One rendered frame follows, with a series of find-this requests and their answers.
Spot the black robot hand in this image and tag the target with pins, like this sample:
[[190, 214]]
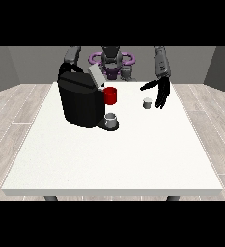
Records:
[[162, 90], [66, 67]]

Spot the small grey coffee pod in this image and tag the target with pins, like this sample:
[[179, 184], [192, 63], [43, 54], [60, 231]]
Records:
[[147, 103]]

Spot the pale grey machine lid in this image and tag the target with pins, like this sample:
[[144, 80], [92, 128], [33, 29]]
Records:
[[96, 76]]

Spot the black coffee machine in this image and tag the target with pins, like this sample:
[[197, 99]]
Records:
[[80, 101]]

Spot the red pod holder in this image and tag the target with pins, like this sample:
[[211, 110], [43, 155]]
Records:
[[110, 95]]

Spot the grey robot trunk purple rings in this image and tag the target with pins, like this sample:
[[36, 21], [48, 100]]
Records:
[[111, 61]]

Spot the small grey cup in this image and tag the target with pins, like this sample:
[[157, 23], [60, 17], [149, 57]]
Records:
[[110, 120]]

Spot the dark table leg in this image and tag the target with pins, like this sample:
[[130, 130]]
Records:
[[173, 198], [51, 198]]

